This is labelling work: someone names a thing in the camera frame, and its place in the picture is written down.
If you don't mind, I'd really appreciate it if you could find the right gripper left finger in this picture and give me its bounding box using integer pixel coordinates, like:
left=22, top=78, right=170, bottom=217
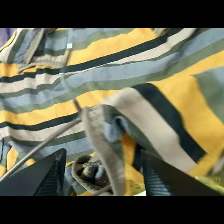
left=0, top=148, right=68, bottom=197

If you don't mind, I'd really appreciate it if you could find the grey clothes hanger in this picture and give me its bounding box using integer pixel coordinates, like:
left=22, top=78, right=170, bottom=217
left=0, top=97, right=84, bottom=184

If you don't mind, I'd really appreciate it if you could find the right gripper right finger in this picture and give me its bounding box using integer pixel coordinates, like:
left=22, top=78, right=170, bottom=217
left=139, top=148, right=222, bottom=197

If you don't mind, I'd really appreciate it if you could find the striped long-sleeved shirt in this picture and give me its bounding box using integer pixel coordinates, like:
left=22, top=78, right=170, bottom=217
left=0, top=27, right=224, bottom=197

